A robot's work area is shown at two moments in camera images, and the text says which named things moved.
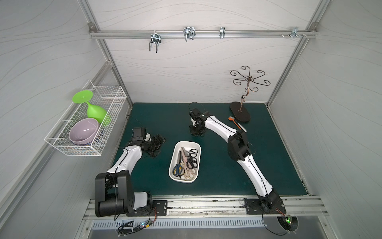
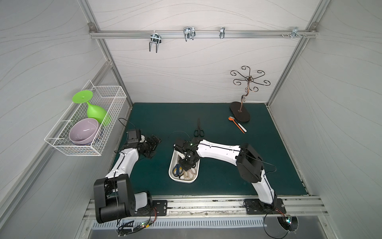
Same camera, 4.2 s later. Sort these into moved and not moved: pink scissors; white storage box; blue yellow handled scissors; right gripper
Moved: right gripper
Not moved: blue yellow handled scissors; pink scissors; white storage box
